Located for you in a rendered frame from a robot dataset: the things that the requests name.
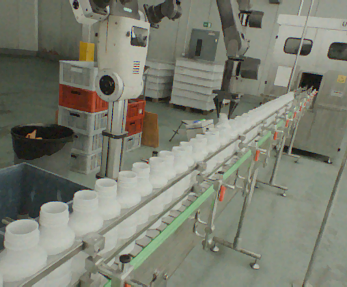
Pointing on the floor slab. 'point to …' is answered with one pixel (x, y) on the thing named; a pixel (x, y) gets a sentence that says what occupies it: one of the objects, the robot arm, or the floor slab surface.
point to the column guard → (86, 51)
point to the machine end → (320, 76)
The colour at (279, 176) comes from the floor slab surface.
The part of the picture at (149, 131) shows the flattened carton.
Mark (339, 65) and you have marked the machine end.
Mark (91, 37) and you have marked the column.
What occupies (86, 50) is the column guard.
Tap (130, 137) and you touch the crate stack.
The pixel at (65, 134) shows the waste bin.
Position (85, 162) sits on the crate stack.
